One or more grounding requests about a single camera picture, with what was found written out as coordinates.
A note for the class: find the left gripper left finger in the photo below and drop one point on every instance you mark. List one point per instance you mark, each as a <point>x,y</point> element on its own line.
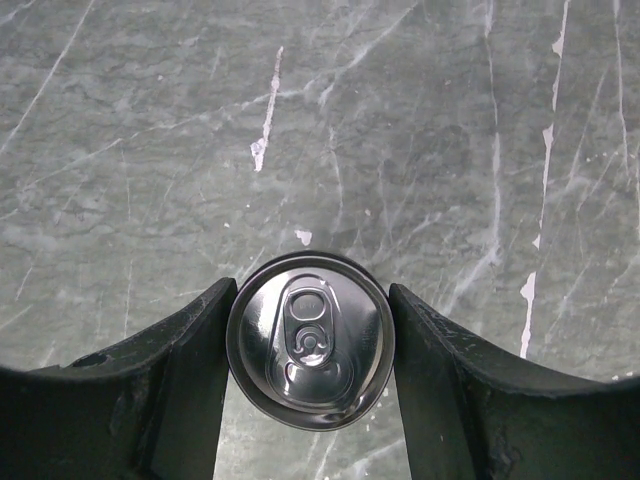
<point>147,407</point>

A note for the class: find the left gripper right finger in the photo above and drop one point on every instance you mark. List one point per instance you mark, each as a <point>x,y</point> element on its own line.
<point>471,410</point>

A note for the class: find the black beverage can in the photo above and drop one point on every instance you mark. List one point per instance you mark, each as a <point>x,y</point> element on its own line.
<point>311,340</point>

